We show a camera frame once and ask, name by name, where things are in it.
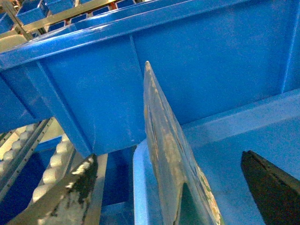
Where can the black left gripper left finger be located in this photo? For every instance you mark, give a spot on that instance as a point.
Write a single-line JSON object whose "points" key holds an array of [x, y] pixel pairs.
{"points": [[68, 202]]}

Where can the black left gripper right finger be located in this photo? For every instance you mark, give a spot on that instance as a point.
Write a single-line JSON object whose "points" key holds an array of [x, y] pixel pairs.
{"points": [[275, 192]]}

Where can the flower gift bag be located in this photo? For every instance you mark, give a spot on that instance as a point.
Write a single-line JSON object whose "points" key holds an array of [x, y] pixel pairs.
{"points": [[184, 192]]}

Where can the white roller conveyor track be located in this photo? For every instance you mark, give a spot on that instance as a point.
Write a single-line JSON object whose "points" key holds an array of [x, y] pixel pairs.
{"points": [[18, 157]]}

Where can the light blue plastic tray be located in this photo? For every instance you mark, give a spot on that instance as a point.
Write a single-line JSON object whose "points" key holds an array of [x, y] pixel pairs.
{"points": [[270, 127]]}

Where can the large blue plastic crate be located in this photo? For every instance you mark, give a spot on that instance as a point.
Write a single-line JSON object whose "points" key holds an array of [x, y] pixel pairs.
{"points": [[209, 56]]}

